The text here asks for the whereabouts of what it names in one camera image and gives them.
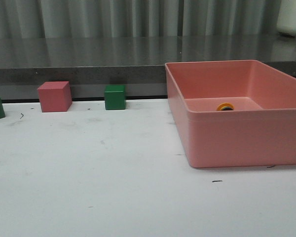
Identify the yellow push button switch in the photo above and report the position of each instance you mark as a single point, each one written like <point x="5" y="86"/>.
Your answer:
<point x="225" y="107"/>

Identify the green cube near bin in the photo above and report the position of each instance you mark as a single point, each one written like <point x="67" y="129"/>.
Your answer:
<point x="115" y="98"/>

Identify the pink wooden cube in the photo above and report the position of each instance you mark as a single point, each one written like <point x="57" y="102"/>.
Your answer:
<point x="55" y="96"/>

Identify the pink plastic bin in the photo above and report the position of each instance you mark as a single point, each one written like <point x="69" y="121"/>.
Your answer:
<point x="261" y="130"/>

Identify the grey stone countertop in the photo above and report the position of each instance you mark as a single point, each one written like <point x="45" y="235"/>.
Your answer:
<point x="131" y="60"/>

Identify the white appliance on counter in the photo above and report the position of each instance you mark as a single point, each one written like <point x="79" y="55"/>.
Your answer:
<point x="286" y="22"/>

